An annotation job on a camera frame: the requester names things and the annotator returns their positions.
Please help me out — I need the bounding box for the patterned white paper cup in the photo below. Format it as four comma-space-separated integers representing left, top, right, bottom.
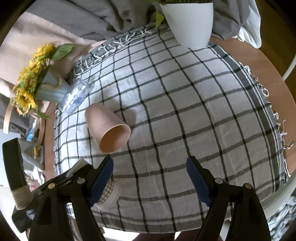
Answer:
94, 179, 121, 211

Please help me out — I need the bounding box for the pink plastic cup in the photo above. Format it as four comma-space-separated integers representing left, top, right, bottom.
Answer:
85, 103, 132, 154

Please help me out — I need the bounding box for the clutter of small desk items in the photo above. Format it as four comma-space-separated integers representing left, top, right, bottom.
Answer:
23, 118, 46, 185

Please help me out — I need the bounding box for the sunflower bouquet in blue vase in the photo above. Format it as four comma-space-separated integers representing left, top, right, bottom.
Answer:
10, 43, 74, 118

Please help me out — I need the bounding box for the clear plastic jar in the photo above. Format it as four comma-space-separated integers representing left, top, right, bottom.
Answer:
59, 78, 94, 114

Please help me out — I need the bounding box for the checkered grey tablecloth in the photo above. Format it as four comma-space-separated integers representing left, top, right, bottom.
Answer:
54, 25, 290, 233

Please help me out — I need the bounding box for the white hoop stand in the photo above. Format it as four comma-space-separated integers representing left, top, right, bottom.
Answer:
282, 55, 296, 81

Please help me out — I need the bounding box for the pink curtain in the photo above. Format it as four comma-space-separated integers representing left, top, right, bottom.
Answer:
0, 11, 105, 112

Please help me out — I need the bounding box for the green plant in white pot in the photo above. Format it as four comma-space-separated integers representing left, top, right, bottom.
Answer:
157, 1, 214, 50

